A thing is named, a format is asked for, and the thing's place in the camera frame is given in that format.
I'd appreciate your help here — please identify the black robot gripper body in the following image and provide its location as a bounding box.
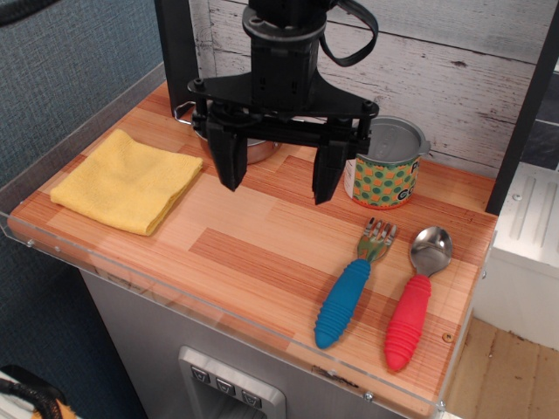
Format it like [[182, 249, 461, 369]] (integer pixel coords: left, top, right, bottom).
[[187, 34, 380, 152]]

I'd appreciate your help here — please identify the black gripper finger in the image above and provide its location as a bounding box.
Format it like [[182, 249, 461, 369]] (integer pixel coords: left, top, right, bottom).
[[206, 120, 248, 191], [312, 141, 350, 205]]

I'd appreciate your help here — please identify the yellow towel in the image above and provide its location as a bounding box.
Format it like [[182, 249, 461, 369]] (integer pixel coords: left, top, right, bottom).
[[50, 129, 203, 237]]

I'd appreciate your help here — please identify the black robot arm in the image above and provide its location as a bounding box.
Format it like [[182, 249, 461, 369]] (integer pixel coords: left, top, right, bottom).
[[188, 1, 379, 204]]

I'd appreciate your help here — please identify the small steel pot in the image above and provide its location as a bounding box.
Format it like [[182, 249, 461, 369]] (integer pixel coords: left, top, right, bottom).
[[172, 101, 280, 164]]

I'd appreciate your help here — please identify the patterned tin can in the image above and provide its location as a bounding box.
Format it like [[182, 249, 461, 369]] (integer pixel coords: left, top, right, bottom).
[[343, 116, 431, 210]]

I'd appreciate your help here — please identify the clear acrylic table guard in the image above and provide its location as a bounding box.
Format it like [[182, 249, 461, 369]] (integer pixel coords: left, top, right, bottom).
[[0, 65, 499, 419]]

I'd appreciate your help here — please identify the grey cabinet with buttons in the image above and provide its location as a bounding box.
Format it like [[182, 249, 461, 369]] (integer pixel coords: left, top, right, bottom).
[[82, 269, 443, 418]]

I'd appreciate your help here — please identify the white ribbed appliance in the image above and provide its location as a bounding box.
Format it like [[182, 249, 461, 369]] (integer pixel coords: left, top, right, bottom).
[[473, 162, 558, 349]]

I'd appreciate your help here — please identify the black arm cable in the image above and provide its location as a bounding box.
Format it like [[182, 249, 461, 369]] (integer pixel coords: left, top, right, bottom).
[[318, 0, 379, 68]]

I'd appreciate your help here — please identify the black vertical post left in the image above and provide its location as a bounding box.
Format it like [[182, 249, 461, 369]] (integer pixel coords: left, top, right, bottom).
[[154, 0, 198, 119]]

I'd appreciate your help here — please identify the black vertical post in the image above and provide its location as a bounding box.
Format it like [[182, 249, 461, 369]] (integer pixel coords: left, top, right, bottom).
[[486, 6, 558, 216], [154, 0, 198, 119]]

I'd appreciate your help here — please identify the red handled spoon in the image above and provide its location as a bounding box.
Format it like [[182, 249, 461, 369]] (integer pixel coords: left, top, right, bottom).
[[383, 226, 452, 371]]

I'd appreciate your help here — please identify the blue handled fork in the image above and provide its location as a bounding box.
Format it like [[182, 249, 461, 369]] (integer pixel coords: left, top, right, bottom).
[[314, 218, 397, 349]]

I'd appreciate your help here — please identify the black vertical post right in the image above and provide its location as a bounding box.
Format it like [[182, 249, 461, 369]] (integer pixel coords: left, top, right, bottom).
[[486, 6, 558, 216]]

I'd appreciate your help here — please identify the black braided cable bottom left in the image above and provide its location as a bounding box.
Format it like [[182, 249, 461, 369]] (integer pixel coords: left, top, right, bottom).
[[0, 377, 66, 419]]

